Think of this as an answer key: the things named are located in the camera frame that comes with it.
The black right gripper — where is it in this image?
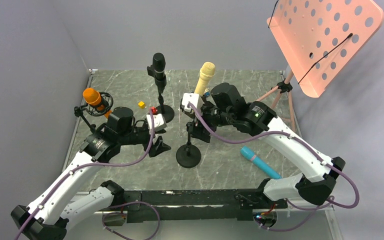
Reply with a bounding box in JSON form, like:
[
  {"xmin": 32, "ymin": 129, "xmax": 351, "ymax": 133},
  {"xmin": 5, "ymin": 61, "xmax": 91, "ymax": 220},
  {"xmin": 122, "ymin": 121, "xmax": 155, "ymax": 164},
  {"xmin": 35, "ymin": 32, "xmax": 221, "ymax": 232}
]
[{"xmin": 189, "ymin": 99, "xmax": 235, "ymax": 143}]

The black round-base clip stand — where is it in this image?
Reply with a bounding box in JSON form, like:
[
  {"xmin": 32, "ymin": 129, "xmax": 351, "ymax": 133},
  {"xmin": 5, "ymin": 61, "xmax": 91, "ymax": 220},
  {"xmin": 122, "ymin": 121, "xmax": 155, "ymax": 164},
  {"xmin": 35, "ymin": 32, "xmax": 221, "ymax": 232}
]
[{"xmin": 175, "ymin": 122, "xmax": 202, "ymax": 169}]

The blue microphone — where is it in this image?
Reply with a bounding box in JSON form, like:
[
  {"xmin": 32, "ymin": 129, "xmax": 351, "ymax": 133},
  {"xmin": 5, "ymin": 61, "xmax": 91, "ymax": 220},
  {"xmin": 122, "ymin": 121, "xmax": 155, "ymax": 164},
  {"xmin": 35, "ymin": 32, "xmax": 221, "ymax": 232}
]
[{"xmin": 240, "ymin": 146, "xmax": 282, "ymax": 180}]

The cream yellow microphone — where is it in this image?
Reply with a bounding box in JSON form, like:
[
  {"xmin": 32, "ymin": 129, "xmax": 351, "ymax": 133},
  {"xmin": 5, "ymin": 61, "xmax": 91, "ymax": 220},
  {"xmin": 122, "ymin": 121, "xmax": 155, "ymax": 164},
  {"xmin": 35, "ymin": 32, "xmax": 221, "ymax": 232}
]
[{"xmin": 194, "ymin": 61, "xmax": 216, "ymax": 96}]

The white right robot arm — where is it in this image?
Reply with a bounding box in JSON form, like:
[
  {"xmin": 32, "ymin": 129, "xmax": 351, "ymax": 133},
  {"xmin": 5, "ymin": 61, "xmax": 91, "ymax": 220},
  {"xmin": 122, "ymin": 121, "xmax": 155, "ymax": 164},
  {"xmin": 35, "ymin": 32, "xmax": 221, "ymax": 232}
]
[{"xmin": 180, "ymin": 82, "xmax": 345, "ymax": 208}]

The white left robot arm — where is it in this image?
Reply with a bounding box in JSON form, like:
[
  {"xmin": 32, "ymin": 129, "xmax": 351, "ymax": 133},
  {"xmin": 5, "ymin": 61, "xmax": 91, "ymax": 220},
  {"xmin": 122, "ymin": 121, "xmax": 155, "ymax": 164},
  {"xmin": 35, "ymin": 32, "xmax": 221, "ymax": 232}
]
[{"xmin": 11, "ymin": 107, "xmax": 170, "ymax": 240}]

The black round-base tall stand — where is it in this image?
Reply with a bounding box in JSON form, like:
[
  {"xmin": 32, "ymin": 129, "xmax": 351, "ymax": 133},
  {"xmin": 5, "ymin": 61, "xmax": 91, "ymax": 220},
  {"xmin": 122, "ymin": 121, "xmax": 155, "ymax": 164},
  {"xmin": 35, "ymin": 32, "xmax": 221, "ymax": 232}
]
[{"xmin": 156, "ymin": 92, "xmax": 175, "ymax": 123}]

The black microphone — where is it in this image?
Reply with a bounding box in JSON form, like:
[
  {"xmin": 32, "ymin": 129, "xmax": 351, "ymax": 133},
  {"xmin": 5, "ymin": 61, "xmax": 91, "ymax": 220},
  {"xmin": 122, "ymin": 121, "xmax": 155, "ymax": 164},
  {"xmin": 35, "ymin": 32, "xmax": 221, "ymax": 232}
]
[{"xmin": 146, "ymin": 52, "xmax": 167, "ymax": 95}]

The orange microphone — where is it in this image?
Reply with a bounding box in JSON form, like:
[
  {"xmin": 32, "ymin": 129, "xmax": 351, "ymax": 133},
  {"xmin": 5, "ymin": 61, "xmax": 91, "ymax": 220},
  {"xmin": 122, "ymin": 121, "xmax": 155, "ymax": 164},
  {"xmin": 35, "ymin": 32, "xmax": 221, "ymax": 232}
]
[{"xmin": 82, "ymin": 87, "xmax": 114, "ymax": 118}]

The pink perforated music stand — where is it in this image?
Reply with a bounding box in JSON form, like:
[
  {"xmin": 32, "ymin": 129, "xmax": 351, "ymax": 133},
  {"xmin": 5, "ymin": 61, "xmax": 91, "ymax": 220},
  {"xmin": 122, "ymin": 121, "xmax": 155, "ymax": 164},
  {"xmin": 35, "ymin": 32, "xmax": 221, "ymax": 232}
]
[{"xmin": 254, "ymin": 0, "xmax": 384, "ymax": 132}]

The yellow cube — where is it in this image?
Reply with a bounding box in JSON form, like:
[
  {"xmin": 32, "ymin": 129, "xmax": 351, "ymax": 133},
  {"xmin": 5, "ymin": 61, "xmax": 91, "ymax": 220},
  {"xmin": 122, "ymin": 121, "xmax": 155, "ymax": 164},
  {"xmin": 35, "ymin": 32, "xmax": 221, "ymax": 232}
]
[{"xmin": 138, "ymin": 101, "xmax": 146, "ymax": 109}]

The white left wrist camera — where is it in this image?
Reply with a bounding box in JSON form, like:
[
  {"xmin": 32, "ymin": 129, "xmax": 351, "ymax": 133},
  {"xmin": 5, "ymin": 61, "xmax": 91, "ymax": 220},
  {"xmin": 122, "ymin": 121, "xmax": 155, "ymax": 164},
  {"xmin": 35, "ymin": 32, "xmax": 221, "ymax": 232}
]
[{"xmin": 146, "ymin": 113, "xmax": 167, "ymax": 132}]

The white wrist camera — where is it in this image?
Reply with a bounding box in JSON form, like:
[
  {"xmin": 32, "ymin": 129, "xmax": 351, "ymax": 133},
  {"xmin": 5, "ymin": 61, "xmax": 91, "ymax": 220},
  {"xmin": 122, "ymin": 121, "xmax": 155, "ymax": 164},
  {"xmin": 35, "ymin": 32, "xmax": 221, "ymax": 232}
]
[
  {"xmin": 146, "ymin": 113, "xmax": 167, "ymax": 132},
  {"xmin": 180, "ymin": 93, "xmax": 203, "ymax": 114}
]

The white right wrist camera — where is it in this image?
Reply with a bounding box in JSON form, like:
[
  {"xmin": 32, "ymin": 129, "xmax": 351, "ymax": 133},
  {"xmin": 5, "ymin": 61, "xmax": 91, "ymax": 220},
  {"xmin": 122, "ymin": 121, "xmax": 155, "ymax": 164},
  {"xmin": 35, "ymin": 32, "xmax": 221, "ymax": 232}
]
[{"xmin": 180, "ymin": 93, "xmax": 203, "ymax": 114}]

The black tripod shock-mount stand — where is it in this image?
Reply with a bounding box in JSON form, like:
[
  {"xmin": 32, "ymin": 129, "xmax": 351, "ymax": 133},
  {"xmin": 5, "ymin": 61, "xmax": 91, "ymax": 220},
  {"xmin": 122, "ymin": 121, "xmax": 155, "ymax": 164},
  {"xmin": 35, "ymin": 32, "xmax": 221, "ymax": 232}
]
[{"xmin": 74, "ymin": 88, "xmax": 114, "ymax": 133}]

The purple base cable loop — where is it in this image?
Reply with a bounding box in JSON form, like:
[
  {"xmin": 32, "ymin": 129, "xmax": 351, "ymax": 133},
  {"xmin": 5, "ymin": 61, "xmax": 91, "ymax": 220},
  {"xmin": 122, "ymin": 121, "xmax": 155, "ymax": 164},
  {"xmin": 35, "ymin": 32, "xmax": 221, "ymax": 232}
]
[{"xmin": 101, "ymin": 201, "xmax": 161, "ymax": 240}]

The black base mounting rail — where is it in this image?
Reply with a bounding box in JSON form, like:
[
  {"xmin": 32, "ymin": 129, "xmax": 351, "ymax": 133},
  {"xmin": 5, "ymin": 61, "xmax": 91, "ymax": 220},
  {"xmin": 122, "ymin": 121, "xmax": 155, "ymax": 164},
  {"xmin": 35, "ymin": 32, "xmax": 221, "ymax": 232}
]
[{"xmin": 104, "ymin": 189, "xmax": 288, "ymax": 223}]

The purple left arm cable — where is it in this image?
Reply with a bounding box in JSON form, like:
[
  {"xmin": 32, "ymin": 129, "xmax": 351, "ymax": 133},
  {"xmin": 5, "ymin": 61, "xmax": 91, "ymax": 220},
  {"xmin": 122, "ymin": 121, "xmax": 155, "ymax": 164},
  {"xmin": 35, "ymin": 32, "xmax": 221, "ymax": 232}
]
[{"xmin": 13, "ymin": 109, "xmax": 156, "ymax": 240}]

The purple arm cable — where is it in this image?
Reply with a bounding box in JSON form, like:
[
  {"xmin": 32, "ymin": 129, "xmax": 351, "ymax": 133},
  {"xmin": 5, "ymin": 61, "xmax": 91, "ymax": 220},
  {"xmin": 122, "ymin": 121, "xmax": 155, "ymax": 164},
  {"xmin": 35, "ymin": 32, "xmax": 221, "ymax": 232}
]
[
  {"xmin": 187, "ymin": 102, "xmax": 361, "ymax": 233},
  {"xmin": 13, "ymin": 109, "xmax": 156, "ymax": 240}
]

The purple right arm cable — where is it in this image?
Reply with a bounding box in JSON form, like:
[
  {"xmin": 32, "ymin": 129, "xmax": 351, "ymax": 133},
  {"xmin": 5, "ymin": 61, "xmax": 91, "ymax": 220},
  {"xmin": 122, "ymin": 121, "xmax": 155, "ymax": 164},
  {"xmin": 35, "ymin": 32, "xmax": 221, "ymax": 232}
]
[{"xmin": 187, "ymin": 102, "xmax": 361, "ymax": 233}]

